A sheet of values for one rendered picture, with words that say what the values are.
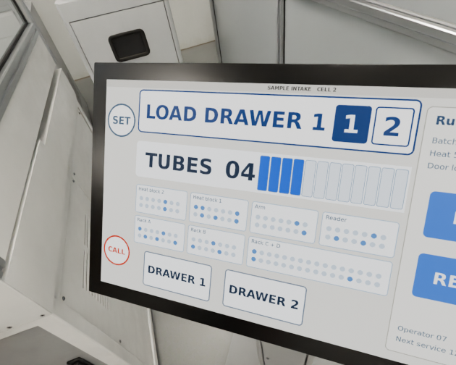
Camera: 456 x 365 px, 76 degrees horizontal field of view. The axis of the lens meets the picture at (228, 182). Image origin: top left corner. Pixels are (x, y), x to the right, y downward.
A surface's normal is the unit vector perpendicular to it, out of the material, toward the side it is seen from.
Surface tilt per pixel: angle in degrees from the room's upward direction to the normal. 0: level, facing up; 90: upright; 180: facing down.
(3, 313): 90
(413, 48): 90
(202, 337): 0
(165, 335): 0
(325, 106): 50
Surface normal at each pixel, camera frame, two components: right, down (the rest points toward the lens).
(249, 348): -0.21, -0.70
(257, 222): -0.30, 0.11
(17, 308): 0.31, 0.66
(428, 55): -0.92, 0.35
